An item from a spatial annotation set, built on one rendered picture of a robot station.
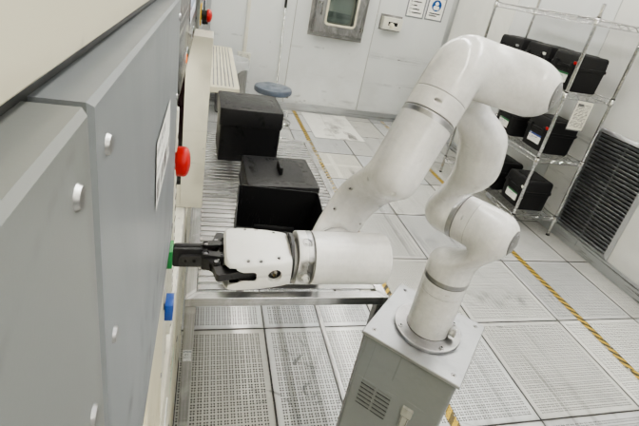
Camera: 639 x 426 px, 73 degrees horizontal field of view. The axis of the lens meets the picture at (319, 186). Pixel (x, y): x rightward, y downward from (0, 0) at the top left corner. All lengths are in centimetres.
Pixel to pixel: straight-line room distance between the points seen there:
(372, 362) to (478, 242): 47
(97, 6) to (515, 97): 71
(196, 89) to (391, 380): 97
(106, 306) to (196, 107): 115
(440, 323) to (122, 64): 115
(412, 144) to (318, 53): 492
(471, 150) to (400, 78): 506
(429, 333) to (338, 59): 468
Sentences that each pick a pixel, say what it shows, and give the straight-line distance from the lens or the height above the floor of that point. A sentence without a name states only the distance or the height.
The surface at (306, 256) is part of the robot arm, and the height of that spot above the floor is 123.
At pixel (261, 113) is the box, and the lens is 198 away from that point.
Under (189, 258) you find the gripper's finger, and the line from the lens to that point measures 66.
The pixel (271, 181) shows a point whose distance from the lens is 169.
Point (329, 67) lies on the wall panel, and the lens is 563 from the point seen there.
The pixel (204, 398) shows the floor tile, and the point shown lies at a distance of 200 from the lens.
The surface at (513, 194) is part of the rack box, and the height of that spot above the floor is 27.
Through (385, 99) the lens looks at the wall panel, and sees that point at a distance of 598.
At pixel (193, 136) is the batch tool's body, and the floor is 111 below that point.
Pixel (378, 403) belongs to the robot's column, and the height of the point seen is 54.
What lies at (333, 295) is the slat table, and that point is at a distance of 133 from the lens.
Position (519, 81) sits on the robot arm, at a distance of 81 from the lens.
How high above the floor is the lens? 160
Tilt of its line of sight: 26 degrees down
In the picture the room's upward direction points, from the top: 11 degrees clockwise
